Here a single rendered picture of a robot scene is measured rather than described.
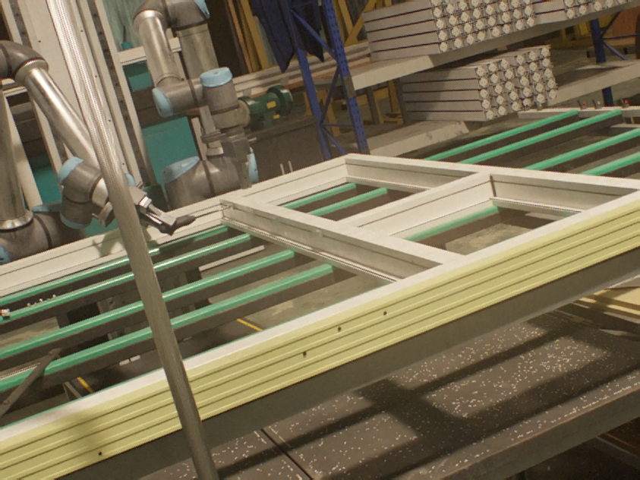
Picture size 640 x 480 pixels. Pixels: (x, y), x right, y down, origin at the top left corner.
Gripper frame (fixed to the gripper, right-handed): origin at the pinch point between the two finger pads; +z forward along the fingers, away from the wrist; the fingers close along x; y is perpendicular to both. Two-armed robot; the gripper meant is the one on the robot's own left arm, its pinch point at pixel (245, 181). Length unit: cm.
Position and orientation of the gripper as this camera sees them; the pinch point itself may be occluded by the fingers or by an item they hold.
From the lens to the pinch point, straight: 290.2
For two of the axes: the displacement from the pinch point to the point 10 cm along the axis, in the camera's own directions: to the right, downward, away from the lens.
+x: -3.7, -1.3, 9.2
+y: 8.9, -3.2, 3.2
